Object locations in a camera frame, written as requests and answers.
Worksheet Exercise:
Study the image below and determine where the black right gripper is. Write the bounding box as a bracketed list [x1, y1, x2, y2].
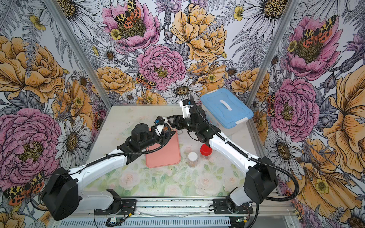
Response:
[167, 114, 200, 132]

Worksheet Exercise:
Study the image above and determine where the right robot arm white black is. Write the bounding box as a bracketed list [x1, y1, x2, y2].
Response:
[167, 112, 278, 208]

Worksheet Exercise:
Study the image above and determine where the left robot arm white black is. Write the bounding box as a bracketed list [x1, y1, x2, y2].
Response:
[41, 122, 175, 221]

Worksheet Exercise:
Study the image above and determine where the white lid candy jar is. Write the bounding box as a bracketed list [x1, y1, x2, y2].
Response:
[187, 152, 198, 168]

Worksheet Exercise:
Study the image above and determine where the red lid candy jar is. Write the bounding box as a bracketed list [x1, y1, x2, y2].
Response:
[200, 144, 213, 160]

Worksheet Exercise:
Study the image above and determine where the pink plastic tray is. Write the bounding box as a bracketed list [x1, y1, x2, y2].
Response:
[145, 134, 181, 168]

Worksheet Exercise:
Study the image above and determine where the blue lid storage box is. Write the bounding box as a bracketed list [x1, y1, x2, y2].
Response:
[200, 88, 254, 130]

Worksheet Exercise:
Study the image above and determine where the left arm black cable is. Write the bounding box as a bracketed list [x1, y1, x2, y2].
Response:
[28, 122, 173, 211]

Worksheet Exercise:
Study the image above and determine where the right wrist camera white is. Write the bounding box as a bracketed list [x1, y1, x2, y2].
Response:
[179, 99, 192, 119]

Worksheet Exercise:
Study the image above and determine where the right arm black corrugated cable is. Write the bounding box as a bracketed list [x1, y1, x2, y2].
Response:
[189, 95, 300, 202]

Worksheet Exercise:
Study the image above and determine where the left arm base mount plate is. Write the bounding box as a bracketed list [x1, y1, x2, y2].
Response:
[94, 189, 137, 216]

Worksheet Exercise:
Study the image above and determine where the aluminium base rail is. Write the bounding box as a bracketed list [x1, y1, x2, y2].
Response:
[47, 197, 301, 228]

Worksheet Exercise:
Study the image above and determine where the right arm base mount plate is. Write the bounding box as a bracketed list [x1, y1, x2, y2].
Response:
[208, 187, 253, 215]

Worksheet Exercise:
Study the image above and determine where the aluminium corner post right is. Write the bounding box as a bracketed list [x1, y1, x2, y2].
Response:
[245, 0, 299, 107]

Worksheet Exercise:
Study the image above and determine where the aluminium corner post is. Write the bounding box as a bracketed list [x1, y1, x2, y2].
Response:
[245, 0, 299, 107]
[45, 1, 113, 110]

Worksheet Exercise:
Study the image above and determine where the aluminium corner post left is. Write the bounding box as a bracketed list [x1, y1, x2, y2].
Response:
[45, 1, 113, 110]

